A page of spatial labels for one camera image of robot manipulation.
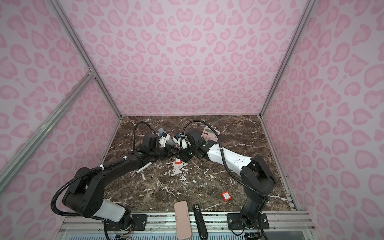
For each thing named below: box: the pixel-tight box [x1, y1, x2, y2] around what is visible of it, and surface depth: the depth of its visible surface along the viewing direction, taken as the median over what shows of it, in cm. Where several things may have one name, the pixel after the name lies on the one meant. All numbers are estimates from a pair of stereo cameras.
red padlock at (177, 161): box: [174, 156, 182, 165], surface depth 95 cm
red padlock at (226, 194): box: [221, 181, 232, 205], surface depth 82 cm
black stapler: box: [192, 204, 209, 240], surface depth 73 cm
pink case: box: [174, 200, 192, 240], surface depth 74 cm
